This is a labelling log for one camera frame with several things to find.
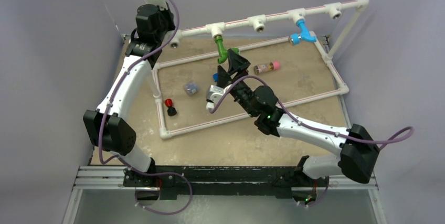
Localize white PVC pipe frame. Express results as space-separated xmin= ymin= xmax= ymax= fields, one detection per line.
xmin=151 ymin=0 xmax=369 ymax=140

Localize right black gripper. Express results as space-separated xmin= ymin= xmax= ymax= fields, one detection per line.
xmin=216 ymin=49 xmax=258 ymax=117

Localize aluminium table frame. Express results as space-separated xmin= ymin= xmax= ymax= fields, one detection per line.
xmin=63 ymin=37 xmax=385 ymax=223

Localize blue water faucet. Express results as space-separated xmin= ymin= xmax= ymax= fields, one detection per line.
xmin=288 ymin=19 xmax=316 ymax=46

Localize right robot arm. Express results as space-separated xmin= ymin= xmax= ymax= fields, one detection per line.
xmin=207 ymin=49 xmax=380 ymax=186

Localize purple cable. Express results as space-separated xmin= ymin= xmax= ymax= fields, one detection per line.
xmin=98 ymin=0 xmax=181 ymax=178
xmin=208 ymin=74 xmax=415 ymax=146

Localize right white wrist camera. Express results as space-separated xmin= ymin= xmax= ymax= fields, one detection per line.
xmin=206 ymin=85 xmax=225 ymax=112

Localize pink capped small bottle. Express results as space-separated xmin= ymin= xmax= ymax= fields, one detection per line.
xmin=253 ymin=61 xmax=281 ymax=75

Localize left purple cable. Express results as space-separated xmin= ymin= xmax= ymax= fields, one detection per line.
xmin=98 ymin=0 xmax=181 ymax=178

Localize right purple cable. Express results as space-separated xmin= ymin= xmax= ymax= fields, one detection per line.
xmin=208 ymin=74 xmax=415 ymax=146

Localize blue cube block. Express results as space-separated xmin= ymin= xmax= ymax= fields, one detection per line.
xmin=213 ymin=73 xmax=219 ymax=82

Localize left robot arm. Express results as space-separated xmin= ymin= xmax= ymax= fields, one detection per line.
xmin=83 ymin=4 xmax=175 ymax=187

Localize green water faucet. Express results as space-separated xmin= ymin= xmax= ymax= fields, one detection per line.
xmin=214 ymin=35 xmax=228 ymax=64

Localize red and black knob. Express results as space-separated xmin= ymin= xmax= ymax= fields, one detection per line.
xmin=164 ymin=99 xmax=177 ymax=116

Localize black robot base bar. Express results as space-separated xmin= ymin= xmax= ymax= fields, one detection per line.
xmin=123 ymin=165 xmax=329 ymax=200

